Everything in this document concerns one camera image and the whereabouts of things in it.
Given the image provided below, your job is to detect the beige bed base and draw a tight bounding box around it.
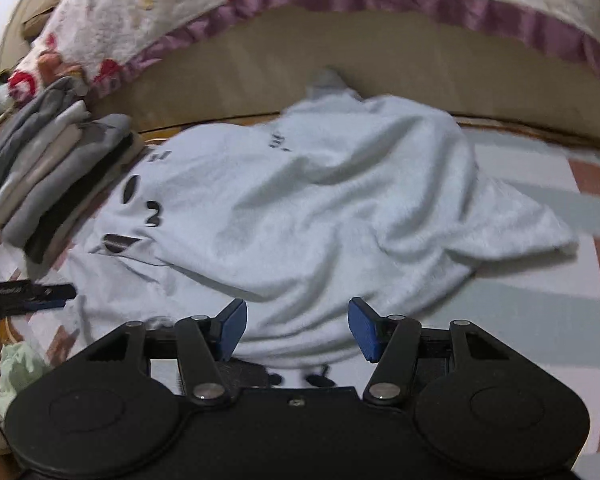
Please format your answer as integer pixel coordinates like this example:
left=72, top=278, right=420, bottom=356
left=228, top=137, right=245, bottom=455
left=0, top=0, right=600, bottom=154

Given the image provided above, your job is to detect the dark grey folded garment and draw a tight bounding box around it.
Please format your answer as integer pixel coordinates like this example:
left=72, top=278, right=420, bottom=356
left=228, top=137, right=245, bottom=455
left=0, top=76, right=86, bottom=187

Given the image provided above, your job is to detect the white folded garment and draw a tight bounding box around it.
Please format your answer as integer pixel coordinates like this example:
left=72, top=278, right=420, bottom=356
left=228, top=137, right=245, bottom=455
left=0, top=100, right=90, bottom=228

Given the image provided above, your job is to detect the white printed t-shirt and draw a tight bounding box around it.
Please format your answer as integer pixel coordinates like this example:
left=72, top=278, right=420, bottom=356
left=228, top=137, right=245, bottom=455
left=62, top=70, right=578, bottom=368

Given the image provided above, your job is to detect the black folded garment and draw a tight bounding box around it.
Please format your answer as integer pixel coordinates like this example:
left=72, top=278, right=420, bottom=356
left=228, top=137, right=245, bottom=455
left=23, top=133, right=144, bottom=264

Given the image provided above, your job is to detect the light green cloth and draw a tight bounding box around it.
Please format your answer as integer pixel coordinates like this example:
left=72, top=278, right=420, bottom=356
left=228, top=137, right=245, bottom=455
left=0, top=341, right=52, bottom=418

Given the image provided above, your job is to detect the checkered floor rug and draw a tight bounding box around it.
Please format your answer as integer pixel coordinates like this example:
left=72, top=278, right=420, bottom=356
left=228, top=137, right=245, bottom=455
left=0, top=116, right=600, bottom=455

